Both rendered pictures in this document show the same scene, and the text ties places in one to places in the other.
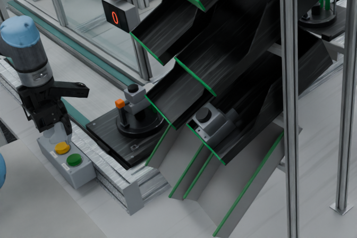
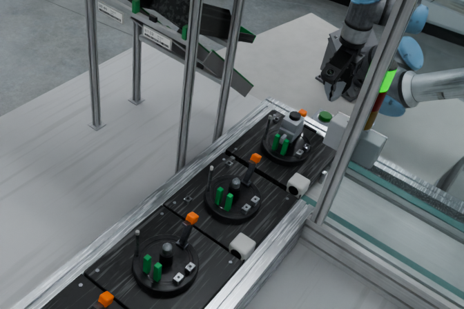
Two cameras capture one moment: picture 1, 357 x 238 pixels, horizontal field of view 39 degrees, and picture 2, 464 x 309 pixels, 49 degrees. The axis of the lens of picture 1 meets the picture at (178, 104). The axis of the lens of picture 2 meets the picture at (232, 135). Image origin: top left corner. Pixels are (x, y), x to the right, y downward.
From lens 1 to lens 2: 2.04 m
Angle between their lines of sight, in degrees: 97
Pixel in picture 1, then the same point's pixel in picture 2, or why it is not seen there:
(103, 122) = (324, 149)
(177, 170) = not seen: hidden behind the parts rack
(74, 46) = not seen: outside the picture
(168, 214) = (233, 120)
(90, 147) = (321, 132)
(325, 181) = (105, 144)
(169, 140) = (237, 82)
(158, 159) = (244, 89)
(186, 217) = not seen: hidden behind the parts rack
